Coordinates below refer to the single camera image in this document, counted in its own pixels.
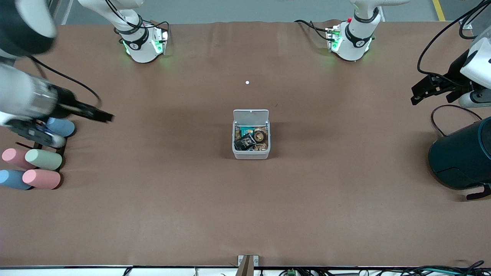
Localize white lidded trash bin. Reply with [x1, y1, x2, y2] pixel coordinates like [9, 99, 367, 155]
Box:
[232, 109, 271, 160]

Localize blue plastic cup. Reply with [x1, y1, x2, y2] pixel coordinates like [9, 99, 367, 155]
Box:
[0, 169, 33, 191]
[46, 118, 76, 138]

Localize dark teal cylindrical appliance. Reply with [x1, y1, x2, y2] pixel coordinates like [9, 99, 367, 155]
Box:
[428, 117, 491, 200]

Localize pink plastic cup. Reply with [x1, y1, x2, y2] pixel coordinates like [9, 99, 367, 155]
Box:
[22, 169, 61, 190]
[2, 148, 37, 170]

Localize aluminium frame profile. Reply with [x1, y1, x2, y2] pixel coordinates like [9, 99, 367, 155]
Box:
[458, 0, 491, 32]

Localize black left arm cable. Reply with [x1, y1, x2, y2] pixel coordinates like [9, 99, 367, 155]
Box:
[417, 0, 491, 78]

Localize black appliance cable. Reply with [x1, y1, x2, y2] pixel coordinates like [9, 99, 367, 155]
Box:
[430, 104, 483, 137]

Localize black cup rack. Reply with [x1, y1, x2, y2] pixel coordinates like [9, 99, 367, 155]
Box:
[15, 132, 68, 169]

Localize brown table cover sheet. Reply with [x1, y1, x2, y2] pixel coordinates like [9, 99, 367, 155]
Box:
[0, 19, 491, 268]

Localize green plastic cup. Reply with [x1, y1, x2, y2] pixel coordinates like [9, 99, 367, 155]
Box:
[25, 149, 63, 171]

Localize metal table edge bracket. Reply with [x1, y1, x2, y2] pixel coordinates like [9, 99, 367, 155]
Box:
[237, 255, 259, 276]

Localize black snack wrapper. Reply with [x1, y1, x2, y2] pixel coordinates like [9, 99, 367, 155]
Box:
[234, 133, 257, 151]

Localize black left base cable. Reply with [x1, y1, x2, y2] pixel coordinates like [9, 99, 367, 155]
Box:
[294, 19, 333, 42]

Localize black cable under table edge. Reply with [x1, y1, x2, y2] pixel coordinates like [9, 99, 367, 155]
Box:
[361, 261, 491, 276]

